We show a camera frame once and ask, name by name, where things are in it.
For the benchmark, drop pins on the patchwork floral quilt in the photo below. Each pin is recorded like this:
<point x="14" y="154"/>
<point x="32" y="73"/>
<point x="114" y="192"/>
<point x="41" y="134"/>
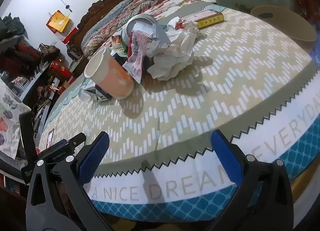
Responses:
<point x="120" y="13"/>

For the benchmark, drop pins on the yellow box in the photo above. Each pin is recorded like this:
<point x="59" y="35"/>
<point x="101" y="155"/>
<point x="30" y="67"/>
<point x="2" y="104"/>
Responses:
<point x="210" y="20"/>

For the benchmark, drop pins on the pink white box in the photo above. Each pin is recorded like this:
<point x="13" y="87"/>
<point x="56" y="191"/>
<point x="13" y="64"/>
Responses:
<point x="197" y="16"/>

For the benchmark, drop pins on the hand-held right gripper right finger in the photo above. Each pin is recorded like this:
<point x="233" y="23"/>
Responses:
<point x="225" y="154"/>

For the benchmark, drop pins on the printed white cloth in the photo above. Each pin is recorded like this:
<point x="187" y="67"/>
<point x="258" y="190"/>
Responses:
<point x="10" y="120"/>

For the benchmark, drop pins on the red white snack wrapper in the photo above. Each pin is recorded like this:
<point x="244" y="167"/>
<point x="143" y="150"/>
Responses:
<point x="136" y="55"/>

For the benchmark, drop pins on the brown handbag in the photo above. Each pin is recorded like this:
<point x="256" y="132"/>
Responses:
<point x="50" y="52"/>

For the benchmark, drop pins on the red gift box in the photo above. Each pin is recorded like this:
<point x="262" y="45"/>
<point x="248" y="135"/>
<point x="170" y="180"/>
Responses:
<point x="61" y="68"/>

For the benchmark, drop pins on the white paper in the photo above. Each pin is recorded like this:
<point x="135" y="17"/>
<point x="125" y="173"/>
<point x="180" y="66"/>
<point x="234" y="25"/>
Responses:
<point x="172" y="58"/>

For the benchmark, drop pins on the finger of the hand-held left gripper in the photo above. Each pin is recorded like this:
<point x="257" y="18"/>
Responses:
<point x="72" y="143"/>

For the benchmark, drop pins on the green white packet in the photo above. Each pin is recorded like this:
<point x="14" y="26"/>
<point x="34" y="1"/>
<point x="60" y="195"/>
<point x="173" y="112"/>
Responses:
<point x="119" y="44"/>

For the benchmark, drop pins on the small blue white carton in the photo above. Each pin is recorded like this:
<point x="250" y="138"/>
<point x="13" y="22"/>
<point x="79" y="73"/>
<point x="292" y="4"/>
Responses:
<point x="100" y="95"/>

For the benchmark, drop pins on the dark green cloth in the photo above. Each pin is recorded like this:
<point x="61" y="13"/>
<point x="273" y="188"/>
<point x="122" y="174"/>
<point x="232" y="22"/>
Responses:
<point x="10" y="25"/>

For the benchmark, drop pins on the peach paper cup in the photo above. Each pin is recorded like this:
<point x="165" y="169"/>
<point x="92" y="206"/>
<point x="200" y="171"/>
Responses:
<point x="112" y="80"/>

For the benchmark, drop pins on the cluttered metal shelf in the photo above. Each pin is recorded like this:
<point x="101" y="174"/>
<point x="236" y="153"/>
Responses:
<point x="37" y="75"/>

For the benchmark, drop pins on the silver container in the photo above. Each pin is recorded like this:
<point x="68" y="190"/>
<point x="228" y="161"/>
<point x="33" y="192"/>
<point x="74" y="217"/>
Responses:
<point x="142" y="20"/>

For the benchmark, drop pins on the chevron patterned bedspread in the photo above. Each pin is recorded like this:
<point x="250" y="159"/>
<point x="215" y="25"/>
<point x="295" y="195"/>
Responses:
<point x="200" y="95"/>

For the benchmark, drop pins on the carved wooden headboard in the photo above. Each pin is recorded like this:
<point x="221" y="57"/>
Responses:
<point x="85" y="20"/>

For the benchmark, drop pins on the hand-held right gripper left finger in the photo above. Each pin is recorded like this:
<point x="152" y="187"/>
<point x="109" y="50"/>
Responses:
<point x="95" y="157"/>

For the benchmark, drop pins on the red yellow wall calendar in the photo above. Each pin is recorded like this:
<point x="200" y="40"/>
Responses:
<point x="58" y="23"/>

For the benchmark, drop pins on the beige round bin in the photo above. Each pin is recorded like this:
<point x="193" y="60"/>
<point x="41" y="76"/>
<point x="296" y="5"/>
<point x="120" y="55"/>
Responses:
<point x="287" y="24"/>

